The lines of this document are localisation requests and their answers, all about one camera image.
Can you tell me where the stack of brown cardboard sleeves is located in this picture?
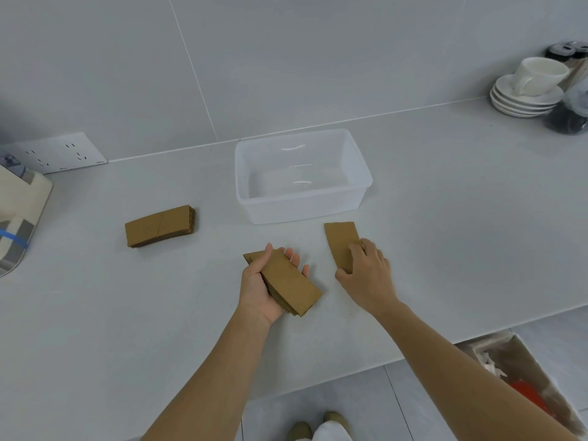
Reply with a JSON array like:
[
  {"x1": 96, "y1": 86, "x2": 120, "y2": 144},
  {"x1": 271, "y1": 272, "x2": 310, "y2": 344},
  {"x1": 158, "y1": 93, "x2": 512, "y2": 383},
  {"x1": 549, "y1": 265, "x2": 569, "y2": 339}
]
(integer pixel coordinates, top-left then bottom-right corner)
[{"x1": 124, "y1": 205, "x2": 198, "y2": 249}]

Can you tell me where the white wall socket panel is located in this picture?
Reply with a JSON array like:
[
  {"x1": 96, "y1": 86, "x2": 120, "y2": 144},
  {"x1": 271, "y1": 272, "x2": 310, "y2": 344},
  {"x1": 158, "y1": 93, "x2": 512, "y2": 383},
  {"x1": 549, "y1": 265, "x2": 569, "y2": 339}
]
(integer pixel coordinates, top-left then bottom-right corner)
[{"x1": 0, "y1": 131, "x2": 109, "y2": 175}]

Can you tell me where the person's white trouser leg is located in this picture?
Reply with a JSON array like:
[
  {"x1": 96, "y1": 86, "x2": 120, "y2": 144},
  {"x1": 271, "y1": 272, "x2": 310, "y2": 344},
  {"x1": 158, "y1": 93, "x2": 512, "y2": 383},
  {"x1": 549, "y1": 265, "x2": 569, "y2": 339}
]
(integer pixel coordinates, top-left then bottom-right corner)
[{"x1": 311, "y1": 420, "x2": 353, "y2": 441}]

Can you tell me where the bundle of cardboard sleeves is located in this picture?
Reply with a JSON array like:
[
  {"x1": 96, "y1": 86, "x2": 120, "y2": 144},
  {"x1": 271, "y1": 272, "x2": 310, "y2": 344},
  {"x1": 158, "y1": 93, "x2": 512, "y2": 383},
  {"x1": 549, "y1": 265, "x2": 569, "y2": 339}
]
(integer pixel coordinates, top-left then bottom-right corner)
[{"x1": 243, "y1": 249, "x2": 323, "y2": 319}]

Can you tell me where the person's left hand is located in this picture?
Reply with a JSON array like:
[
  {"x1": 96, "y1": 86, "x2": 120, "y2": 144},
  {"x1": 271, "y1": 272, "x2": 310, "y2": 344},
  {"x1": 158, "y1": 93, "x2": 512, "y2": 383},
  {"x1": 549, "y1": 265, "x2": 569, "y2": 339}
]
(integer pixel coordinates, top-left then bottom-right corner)
[{"x1": 238, "y1": 243, "x2": 311, "y2": 326}]

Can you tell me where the brown paper packet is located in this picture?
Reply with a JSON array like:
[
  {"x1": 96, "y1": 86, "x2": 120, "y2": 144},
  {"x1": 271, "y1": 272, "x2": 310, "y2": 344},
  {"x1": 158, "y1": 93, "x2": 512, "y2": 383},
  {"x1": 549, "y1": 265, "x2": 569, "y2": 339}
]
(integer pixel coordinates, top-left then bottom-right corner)
[{"x1": 564, "y1": 57, "x2": 588, "y2": 90}]

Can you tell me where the clear plastic container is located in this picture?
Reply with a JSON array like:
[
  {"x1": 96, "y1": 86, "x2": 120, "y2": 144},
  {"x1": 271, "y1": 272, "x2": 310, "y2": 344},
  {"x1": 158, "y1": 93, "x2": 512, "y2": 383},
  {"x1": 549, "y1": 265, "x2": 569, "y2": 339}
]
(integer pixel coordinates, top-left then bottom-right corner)
[{"x1": 234, "y1": 128, "x2": 374, "y2": 226}]

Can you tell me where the crumpled white paper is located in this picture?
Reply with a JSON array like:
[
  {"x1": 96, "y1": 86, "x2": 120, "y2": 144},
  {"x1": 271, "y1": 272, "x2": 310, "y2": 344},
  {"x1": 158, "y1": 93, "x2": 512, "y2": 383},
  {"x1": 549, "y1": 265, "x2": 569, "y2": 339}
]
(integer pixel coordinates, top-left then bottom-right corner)
[{"x1": 474, "y1": 350, "x2": 509, "y2": 381}]

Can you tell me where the single brown cardboard sleeve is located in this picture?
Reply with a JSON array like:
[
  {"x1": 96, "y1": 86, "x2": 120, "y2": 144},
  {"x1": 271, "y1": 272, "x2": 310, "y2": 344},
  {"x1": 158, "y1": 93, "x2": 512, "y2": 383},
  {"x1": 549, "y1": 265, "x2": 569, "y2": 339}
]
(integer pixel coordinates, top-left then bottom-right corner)
[{"x1": 324, "y1": 221, "x2": 364, "y2": 275}]

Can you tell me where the person's left forearm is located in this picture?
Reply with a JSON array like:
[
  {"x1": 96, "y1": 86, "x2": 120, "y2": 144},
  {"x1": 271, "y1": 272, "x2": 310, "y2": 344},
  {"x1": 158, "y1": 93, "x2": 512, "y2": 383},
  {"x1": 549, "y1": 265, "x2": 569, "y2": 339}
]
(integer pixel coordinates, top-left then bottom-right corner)
[{"x1": 140, "y1": 306, "x2": 273, "y2": 441}]

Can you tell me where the blue band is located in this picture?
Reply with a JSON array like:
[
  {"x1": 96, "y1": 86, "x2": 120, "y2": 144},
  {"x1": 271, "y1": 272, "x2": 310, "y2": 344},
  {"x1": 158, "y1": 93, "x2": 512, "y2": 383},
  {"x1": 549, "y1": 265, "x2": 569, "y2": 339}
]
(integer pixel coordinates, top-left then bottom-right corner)
[{"x1": 0, "y1": 228, "x2": 30, "y2": 249}]

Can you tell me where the brown cardboard waste box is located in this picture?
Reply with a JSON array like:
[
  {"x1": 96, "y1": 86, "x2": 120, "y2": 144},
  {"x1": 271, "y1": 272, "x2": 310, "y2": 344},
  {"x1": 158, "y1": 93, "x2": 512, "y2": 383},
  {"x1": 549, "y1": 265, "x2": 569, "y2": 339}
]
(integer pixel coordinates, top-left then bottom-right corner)
[{"x1": 454, "y1": 330, "x2": 587, "y2": 441}]

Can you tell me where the person's right hand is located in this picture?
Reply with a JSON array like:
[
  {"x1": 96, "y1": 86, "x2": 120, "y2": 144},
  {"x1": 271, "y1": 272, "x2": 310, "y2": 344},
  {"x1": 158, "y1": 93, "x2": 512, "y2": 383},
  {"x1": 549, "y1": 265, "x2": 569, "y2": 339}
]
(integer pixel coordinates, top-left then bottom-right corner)
[{"x1": 334, "y1": 238, "x2": 400, "y2": 318}]

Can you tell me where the white ceramic cup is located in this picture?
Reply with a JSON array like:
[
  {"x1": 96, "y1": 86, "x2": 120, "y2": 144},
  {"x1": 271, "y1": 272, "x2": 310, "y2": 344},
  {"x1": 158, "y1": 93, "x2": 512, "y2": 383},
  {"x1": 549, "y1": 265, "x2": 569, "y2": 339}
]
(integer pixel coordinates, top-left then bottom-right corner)
[{"x1": 512, "y1": 57, "x2": 571, "y2": 98}]

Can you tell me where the beige appliance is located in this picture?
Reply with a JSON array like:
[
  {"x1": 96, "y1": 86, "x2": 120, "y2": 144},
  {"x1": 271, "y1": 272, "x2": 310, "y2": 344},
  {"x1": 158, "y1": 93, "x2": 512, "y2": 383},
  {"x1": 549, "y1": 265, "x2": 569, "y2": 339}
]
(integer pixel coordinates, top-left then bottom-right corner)
[{"x1": 0, "y1": 164, "x2": 54, "y2": 279}]

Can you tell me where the orange object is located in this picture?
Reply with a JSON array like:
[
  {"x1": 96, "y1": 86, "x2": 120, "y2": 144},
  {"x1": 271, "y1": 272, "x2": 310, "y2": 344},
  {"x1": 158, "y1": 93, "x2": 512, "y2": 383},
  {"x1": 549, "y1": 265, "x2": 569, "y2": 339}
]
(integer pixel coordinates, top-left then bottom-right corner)
[{"x1": 509, "y1": 380, "x2": 553, "y2": 417}]

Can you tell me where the person's right forearm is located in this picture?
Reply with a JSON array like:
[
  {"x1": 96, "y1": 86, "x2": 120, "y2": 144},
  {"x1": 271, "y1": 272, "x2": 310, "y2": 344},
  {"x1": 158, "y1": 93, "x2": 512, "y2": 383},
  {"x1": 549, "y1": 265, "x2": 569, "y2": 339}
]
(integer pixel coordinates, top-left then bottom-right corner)
[{"x1": 372, "y1": 298, "x2": 580, "y2": 441}]

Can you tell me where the white saucer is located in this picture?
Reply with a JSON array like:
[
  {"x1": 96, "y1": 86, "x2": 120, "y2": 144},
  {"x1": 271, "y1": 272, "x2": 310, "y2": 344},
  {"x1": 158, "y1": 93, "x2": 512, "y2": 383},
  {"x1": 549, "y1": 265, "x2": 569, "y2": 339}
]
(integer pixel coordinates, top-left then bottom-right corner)
[
  {"x1": 491, "y1": 87, "x2": 562, "y2": 111},
  {"x1": 494, "y1": 74, "x2": 565, "y2": 105},
  {"x1": 490, "y1": 97, "x2": 552, "y2": 119},
  {"x1": 490, "y1": 92, "x2": 557, "y2": 115}
]

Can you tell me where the dark lidded jar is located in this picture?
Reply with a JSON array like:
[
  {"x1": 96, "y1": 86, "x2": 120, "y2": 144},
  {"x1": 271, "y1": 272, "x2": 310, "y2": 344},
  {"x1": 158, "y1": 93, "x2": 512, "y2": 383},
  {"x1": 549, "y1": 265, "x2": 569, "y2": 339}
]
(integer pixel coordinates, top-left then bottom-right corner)
[{"x1": 545, "y1": 40, "x2": 588, "y2": 63}]

